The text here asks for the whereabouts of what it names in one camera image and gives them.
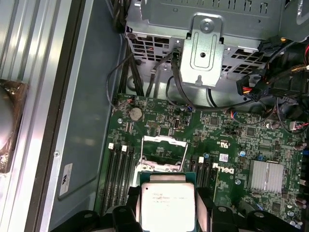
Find black RAM slot bank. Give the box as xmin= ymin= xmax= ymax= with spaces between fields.
xmin=189 ymin=154 xmax=219 ymax=194
xmin=100 ymin=142 xmax=138 ymax=217

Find silver finned heatsink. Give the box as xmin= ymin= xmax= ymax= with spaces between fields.
xmin=248 ymin=159 xmax=285 ymax=194

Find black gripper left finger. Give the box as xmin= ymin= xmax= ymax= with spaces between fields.
xmin=49 ymin=186 xmax=145 ymax=232

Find metal drive cage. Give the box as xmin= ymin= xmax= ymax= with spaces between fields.
xmin=125 ymin=0 xmax=309 ymax=82

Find black cable bundle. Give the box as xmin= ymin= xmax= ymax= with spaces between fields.
xmin=112 ymin=0 xmax=146 ymax=97

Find black PC case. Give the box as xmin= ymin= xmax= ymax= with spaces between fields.
xmin=24 ymin=0 xmax=309 ymax=232

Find black looped wire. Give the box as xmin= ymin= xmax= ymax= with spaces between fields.
xmin=166 ymin=74 xmax=266 ymax=112

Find white case label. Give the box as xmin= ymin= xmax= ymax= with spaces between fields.
xmin=57 ymin=163 xmax=73 ymax=194

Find thin black wire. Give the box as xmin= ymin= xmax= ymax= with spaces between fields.
xmin=105 ymin=48 xmax=180 ymax=110

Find silver metal bracket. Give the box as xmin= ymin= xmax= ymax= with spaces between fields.
xmin=180 ymin=13 xmax=225 ymax=87

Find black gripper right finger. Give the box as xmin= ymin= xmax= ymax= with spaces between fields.
xmin=196 ymin=188 xmax=288 ymax=232

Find metal socket cover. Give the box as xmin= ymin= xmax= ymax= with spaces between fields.
xmin=140 ymin=135 xmax=189 ymax=171

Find CPU with silver lid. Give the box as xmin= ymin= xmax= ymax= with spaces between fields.
xmin=139 ymin=171 xmax=197 ymax=232

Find green motherboard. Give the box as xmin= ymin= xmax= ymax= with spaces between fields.
xmin=93 ymin=93 xmax=309 ymax=232

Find thick black power cables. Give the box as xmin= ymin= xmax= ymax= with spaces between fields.
xmin=260 ymin=36 xmax=309 ymax=126

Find round coin battery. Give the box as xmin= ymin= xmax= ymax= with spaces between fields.
xmin=129 ymin=107 xmax=143 ymax=122

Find black power connector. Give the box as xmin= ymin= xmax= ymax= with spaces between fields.
xmin=236 ymin=76 xmax=263 ymax=103

